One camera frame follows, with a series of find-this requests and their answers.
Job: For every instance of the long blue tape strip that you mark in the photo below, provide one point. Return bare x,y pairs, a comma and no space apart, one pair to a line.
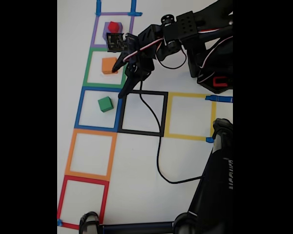
222,99

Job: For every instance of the orange cube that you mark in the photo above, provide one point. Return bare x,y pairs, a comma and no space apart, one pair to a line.
107,65

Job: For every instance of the purple square block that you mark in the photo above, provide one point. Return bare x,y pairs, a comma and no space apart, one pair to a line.
105,26

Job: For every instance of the black tripod stand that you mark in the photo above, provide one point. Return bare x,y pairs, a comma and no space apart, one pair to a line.
210,195

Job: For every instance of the small blue tape piece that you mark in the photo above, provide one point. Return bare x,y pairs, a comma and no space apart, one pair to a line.
59,222
209,140

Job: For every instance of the small red cube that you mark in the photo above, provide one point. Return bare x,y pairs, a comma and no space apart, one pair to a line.
113,26

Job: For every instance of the green cube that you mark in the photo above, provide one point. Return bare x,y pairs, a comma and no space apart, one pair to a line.
105,104

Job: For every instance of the red square frame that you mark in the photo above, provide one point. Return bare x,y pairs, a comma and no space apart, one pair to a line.
61,202

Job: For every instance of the twisted blue tape strip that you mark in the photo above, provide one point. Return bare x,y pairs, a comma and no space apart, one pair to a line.
98,7

